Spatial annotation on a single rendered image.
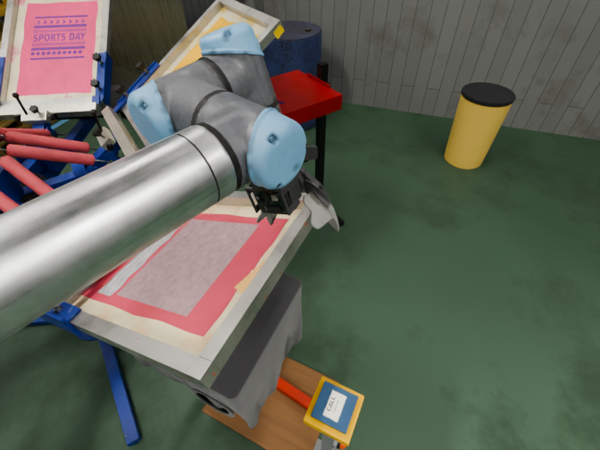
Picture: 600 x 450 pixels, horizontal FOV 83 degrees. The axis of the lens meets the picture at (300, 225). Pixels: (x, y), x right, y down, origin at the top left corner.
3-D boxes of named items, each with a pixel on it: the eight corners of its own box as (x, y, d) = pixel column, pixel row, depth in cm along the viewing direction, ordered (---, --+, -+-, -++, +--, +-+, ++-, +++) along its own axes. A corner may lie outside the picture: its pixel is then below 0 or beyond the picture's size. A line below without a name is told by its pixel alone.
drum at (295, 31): (327, 111, 410) (330, 21, 341) (309, 137, 368) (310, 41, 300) (279, 103, 427) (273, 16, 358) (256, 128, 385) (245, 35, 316)
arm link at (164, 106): (165, 114, 33) (246, 71, 38) (110, 84, 39) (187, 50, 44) (190, 175, 39) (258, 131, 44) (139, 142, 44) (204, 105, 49)
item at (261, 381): (304, 335, 152) (304, 279, 122) (252, 439, 124) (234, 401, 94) (298, 332, 153) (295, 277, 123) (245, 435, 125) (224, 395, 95)
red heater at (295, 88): (298, 85, 227) (297, 66, 218) (341, 112, 200) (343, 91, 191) (214, 110, 204) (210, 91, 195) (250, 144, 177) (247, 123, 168)
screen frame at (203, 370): (328, 203, 100) (324, 192, 98) (209, 389, 64) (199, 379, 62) (160, 196, 142) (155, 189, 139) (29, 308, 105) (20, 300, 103)
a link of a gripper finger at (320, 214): (328, 248, 58) (288, 213, 57) (340, 227, 62) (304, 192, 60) (338, 243, 56) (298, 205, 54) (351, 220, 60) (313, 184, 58)
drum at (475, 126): (483, 150, 345) (512, 84, 297) (487, 174, 317) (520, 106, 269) (439, 145, 354) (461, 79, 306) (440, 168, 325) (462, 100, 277)
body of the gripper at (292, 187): (255, 215, 58) (227, 154, 51) (279, 187, 64) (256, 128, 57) (293, 219, 55) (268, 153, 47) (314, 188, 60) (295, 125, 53)
